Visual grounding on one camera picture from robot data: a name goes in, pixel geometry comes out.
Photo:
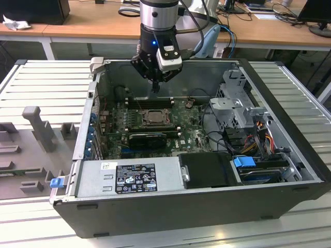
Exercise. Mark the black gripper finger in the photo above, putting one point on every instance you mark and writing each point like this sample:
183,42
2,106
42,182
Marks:
142,64
169,77

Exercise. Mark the silver CPU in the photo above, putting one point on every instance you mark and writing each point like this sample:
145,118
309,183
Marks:
156,116

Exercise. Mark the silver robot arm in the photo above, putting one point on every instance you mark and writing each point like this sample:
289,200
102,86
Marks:
157,15

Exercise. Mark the thin metal locking lever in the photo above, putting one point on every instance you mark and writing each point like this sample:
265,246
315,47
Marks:
139,106

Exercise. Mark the CPU socket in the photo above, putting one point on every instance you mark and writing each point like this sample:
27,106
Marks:
145,124

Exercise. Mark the round coin battery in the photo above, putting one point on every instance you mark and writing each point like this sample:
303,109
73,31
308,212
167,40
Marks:
188,104

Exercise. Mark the black cylindrical component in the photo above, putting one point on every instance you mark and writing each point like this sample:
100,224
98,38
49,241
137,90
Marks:
119,93

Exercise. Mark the white paper strip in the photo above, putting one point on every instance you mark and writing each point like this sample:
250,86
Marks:
129,10

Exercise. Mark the wooden desk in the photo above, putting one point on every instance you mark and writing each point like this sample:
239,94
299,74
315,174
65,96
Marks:
23,32
103,23

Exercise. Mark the green motherboard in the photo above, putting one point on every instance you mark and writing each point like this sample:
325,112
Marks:
186,134

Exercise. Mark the silver drive cage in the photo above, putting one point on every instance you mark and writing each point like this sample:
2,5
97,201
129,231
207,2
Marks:
227,103

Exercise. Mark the black graphics card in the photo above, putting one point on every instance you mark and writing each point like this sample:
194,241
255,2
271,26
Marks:
147,141

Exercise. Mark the black monitor stand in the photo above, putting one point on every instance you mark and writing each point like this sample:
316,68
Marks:
234,10

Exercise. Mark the black plastic shroud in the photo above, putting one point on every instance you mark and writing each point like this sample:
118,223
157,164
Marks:
207,170

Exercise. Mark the white paper sheet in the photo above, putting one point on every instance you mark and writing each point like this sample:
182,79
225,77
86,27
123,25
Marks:
266,15

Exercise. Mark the hard disk in blue carrier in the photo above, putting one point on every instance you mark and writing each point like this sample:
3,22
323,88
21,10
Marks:
243,165

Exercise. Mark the black box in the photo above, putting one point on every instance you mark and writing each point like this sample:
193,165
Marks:
33,11

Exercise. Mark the silver power supply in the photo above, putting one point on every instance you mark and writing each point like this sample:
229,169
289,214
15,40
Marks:
90,180

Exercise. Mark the crumpled white paper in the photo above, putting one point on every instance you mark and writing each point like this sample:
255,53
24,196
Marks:
15,24

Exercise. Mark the black open PC case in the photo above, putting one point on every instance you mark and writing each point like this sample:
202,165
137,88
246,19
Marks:
181,214

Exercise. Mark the blue case latch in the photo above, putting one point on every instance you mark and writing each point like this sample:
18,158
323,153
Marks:
57,183

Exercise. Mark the grey parts rack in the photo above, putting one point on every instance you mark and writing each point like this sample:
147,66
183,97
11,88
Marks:
26,160

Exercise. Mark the black monitor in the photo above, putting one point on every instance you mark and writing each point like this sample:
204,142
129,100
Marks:
315,10

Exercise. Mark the green RAM stick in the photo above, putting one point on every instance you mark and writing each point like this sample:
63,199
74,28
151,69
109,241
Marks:
10,172

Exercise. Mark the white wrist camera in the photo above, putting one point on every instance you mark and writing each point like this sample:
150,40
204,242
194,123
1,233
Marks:
169,63

